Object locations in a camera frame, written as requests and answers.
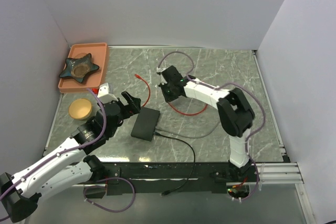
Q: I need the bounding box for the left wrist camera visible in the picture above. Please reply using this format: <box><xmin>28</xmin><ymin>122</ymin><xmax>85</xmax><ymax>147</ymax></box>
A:
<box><xmin>91</xmin><ymin>82</ymin><xmax>117</xmax><ymax>104</ymax></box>

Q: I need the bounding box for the pink plastic tray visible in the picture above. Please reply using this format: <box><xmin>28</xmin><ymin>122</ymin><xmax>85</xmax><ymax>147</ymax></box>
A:
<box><xmin>58</xmin><ymin>42</ymin><xmax>109</xmax><ymax>93</ymax></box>

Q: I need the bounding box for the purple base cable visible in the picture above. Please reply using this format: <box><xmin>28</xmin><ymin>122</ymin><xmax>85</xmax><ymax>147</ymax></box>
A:
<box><xmin>83</xmin><ymin>176</ymin><xmax>136</xmax><ymax>213</ymax></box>
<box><xmin>231</xmin><ymin>161</ymin><xmax>263</xmax><ymax>203</ymax></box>

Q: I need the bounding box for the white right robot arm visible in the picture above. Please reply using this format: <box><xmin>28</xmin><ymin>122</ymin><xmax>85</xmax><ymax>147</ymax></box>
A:
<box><xmin>156</xmin><ymin>66</ymin><xmax>255</xmax><ymax>182</ymax></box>

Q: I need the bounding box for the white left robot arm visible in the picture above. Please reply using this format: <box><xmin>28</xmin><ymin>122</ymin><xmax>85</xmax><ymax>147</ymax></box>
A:
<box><xmin>1</xmin><ymin>91</ymin><xmax>141</xmax><ymax>223</ymax></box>

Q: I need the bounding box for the black network switch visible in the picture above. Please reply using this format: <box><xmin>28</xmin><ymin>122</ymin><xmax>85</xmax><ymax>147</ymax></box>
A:
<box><xmin>131</xmin><ymin>107</ymin><xmax>160</xmax><ymax>142</ymax></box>

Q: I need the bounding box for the dark star-shaped dish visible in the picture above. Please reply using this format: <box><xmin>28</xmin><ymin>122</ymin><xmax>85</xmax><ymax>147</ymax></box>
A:
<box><xmin>59</xmin><ymin>53</ymin><xmax>100</xmax><ymax>83</ymax></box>

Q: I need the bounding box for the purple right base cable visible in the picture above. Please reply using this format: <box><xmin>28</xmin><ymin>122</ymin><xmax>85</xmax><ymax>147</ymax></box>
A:
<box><xmin>231</xmin><ymin>161</ymin><xmax>263</xmax><ymax>203</ymax></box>

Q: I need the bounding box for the black cable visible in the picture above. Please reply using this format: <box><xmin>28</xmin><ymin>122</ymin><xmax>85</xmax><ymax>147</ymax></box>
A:
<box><xmin>153</xmin><ymin>131</ymin><xmax>196</xmax><ymax>196</ymax></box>

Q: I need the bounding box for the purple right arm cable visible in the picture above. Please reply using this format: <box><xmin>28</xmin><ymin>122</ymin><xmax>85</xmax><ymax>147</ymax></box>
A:
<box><xmin>157</xmin><ymin>51</ymin><xmax>266</xmax><ymax>162</ymax></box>

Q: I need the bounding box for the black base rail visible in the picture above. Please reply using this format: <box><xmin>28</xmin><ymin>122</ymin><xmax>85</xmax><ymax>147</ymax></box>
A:
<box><xmin>38</xmin><ymin>155</ymin><xmax>290</xmax><ymax>196</ymax></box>

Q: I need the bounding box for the small wooden bowl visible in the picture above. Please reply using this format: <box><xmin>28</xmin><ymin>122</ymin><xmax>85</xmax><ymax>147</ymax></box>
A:
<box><xmin>68</xmin><ymin>98</ymin><xmax>92</xmax><ymax>120</ymax></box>

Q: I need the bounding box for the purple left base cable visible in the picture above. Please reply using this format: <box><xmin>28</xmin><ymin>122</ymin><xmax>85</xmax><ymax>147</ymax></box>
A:
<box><xmin>83</xmin><ymin>176</ymin><xmax>136</xmax><ymax>213</ymax></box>

